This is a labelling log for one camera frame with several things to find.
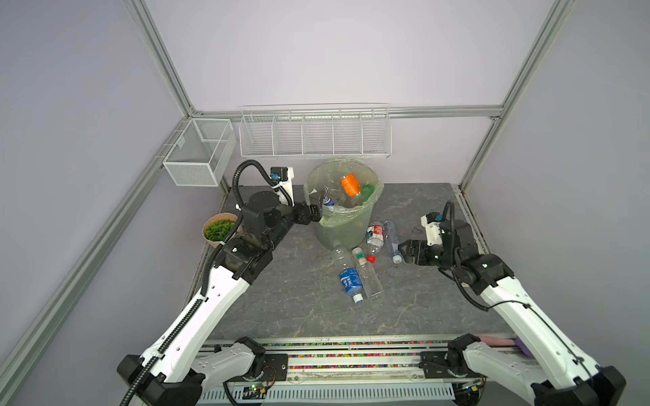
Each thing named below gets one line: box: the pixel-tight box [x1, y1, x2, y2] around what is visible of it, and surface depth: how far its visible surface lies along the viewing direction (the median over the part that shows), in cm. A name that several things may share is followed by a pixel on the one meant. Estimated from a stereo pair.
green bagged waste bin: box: [302, 158, 385, 252], surface depth 93 cm
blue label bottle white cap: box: [331, 245, 364, 304], surface depth 88 cm
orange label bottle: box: [340, 172, 361, 198], surface depth 94 cm
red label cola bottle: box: [366, 221, 386, 264], surface depth 101 cm
